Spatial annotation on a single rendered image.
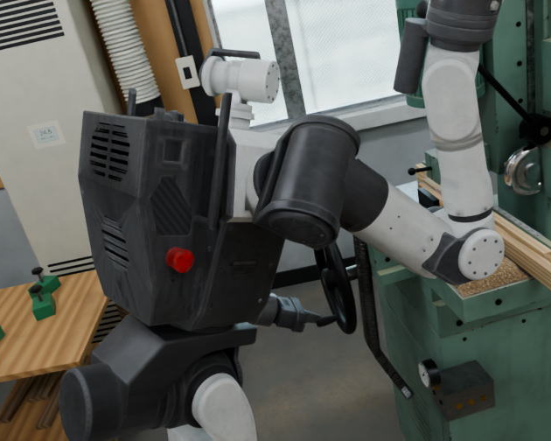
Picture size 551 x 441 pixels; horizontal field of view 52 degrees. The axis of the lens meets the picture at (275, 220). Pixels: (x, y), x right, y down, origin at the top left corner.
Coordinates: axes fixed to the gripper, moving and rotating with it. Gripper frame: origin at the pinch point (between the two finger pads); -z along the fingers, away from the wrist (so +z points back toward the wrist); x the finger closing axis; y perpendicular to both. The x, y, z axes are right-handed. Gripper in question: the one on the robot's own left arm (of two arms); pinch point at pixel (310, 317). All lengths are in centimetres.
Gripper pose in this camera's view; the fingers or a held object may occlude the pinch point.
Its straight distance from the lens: 151.3
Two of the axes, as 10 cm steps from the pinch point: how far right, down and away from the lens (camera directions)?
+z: -9.3, -2.1, -3.0
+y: 3.0, -9.2, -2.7
